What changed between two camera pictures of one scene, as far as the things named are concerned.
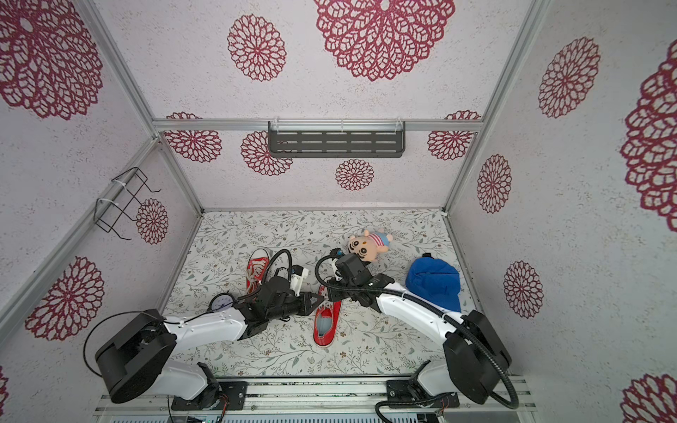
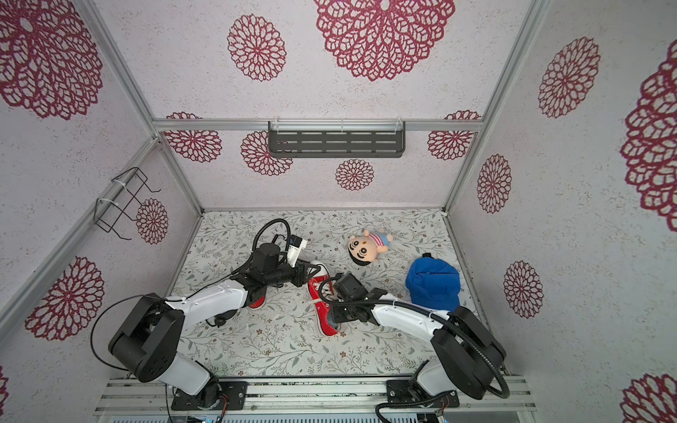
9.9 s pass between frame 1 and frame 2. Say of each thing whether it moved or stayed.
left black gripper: moved
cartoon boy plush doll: stayed
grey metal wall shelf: stayed
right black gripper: moved
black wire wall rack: stayed
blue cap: stayed
